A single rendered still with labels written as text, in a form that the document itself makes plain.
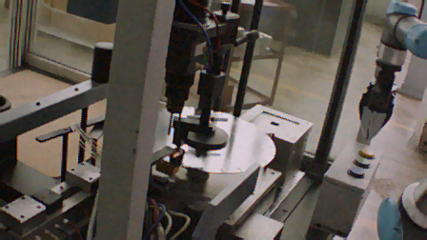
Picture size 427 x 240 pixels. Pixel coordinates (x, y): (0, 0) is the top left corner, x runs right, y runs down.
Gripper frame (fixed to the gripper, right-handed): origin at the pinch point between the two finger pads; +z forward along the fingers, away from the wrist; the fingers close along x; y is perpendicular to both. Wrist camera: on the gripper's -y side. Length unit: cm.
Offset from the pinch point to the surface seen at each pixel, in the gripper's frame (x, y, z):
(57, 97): 55, -53, -8
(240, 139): 26.1, -21.8, 2.4
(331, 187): 3.6, -13.4, 10.2
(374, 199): -1, 161, 101
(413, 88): 6, 419, 100
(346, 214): -2.4, -13.5, 15.9
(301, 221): 8.2, -13.0, 22.8
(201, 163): 27.2, -38.9, 2.1
